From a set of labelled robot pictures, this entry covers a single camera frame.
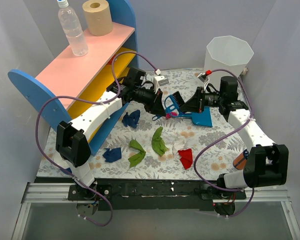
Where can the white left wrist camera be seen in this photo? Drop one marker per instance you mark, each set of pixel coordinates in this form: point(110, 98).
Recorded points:
point(159, 81)

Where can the blue hand brush black bristles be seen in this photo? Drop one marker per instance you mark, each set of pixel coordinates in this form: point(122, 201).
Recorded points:
point(176, 102)

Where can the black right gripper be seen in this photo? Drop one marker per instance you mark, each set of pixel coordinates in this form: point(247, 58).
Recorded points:
point(201, 99)

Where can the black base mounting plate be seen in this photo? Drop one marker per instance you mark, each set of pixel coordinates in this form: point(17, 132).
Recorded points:
point(142, 194)

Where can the dark blue paper scrap lower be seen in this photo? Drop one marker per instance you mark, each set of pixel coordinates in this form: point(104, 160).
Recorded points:
point(112, 155)

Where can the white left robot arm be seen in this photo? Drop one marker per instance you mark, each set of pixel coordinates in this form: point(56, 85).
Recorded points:
point(73, 138)

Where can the green paper scrap right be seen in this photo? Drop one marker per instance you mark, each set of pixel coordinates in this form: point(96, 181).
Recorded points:
point(157, 142)

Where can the green paper scrap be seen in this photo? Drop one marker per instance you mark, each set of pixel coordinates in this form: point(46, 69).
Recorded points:
point(157, 142)
point(135, 159)

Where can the brown paper roll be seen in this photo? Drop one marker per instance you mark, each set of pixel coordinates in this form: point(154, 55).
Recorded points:
point(98, 17)

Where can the white crumpled paper scrap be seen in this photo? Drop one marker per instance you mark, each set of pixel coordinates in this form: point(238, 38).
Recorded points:
point(179, 143)

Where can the aluminium rail frame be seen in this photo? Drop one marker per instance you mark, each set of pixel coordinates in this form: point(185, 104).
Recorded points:
point(52, 209)

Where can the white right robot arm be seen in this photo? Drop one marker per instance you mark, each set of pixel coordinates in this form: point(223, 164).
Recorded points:
point(267, 161)

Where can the green paper scrap left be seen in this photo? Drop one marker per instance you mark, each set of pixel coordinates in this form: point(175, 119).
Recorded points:
point(135, 159)

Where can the red paper scrap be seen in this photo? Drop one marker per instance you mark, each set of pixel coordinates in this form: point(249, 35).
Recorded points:
point(186, 157)

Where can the white octagonal waste bin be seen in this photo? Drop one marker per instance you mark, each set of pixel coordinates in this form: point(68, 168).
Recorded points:
point(229, 53)

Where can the orange battery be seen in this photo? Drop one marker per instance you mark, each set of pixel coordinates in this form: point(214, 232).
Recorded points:
point(240, 162)

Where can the clear plastic water bottle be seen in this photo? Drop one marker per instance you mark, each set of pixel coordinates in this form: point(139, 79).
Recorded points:
point(72, 28)

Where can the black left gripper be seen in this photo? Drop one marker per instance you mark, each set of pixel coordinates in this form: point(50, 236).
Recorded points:
point(157, 100)

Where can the blue plastic dustpan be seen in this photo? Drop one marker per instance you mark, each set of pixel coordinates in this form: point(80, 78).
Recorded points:
point(200, 119)

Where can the blue wooden shelf unit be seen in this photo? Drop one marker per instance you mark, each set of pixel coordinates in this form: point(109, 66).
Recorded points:
point(88, 76)

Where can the floral patterned table mat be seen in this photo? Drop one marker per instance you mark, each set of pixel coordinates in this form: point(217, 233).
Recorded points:
point(212, 149)

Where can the pink paper scrap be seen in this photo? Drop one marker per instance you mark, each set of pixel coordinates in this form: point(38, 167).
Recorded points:
point(171, 115)

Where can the dark blue paper scrap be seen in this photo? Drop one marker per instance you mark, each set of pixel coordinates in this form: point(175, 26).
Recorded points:
point(112, 155)
point(132, 119)

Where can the dark blue paper scrap upper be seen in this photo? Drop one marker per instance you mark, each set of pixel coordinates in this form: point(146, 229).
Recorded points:
point(132, 119)

